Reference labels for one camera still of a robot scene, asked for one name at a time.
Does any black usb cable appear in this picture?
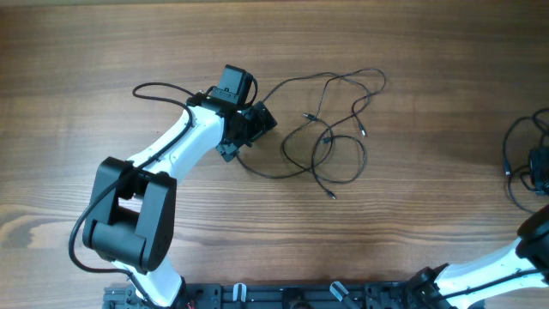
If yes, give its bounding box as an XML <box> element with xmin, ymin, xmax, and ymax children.
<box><xmin>501</xmin><ymin>106</ymin><xmax>549</xmax><ymax>215</ymax></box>
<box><xmin>234</xmin><ymin>67</ymin><xmax>387</xmax><ymax>201</ymax></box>

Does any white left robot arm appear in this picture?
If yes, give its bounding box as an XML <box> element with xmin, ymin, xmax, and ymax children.
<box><xmin>69</xmin><ymin>65</ymin><xmax>276</xmax><ymax>308</ymax></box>

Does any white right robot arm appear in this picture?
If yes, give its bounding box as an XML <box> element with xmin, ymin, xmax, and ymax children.
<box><xmin>405</xmin><ymin>207</ymin><xmax>548</xmax><ymax>309</ymax></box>

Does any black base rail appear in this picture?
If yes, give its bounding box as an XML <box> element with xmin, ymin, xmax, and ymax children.
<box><xmin>102</xmin><ymin>281</ymin><xmax>486</xmax><ymax>309</ymax></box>

